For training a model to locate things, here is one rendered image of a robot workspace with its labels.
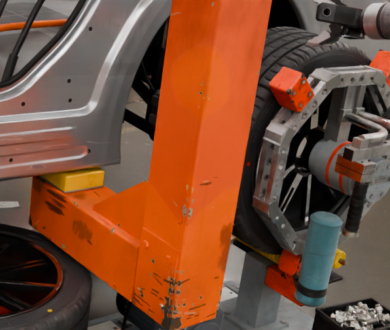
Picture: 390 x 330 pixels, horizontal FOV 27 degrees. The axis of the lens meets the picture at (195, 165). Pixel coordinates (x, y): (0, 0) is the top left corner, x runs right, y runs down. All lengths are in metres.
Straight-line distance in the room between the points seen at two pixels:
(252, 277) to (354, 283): 1.11
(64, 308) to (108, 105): 0.58
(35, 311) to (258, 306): 0.84
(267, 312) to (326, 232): 0.53
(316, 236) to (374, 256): 1.74
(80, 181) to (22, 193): 1.75
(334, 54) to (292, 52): 0.13
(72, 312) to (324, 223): 0.71
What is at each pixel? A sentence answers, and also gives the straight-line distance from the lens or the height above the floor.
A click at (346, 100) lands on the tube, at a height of 1.04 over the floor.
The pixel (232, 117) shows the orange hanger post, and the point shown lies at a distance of 1.87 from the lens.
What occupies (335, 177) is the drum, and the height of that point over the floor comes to 0.83.
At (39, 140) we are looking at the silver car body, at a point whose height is 0.85.
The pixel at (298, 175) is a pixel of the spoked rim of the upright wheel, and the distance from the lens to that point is 2.44.
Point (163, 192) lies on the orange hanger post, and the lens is 1.94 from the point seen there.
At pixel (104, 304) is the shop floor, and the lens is 3.16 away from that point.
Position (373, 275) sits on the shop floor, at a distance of 3.80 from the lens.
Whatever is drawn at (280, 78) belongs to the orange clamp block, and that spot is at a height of 1.10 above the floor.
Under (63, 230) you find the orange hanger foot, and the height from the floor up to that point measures 0.58.
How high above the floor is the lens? 1.57
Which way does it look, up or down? 19 degrees down
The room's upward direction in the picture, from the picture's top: 9 degrees clockwise
